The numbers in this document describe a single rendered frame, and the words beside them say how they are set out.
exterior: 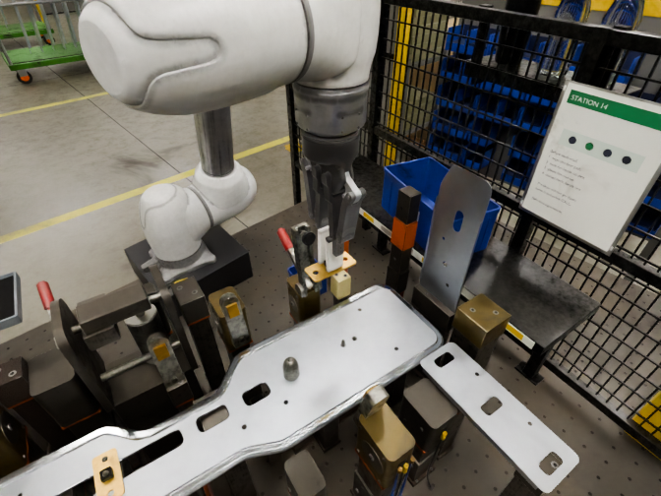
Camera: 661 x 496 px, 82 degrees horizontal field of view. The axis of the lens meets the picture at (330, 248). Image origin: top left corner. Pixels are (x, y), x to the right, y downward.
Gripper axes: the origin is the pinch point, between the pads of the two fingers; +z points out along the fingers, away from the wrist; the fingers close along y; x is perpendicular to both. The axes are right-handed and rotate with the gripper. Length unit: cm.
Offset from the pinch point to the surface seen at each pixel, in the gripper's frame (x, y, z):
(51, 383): -46, -18, 21
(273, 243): 23, -74, 59
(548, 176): 58, 3, 4
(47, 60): -25, -669, 103
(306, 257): 4.3, -15.4, 15.2
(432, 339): 20.5, 9.4, 28.9
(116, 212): -24, -258, 130
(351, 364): 2.2, 4.5, 29.0
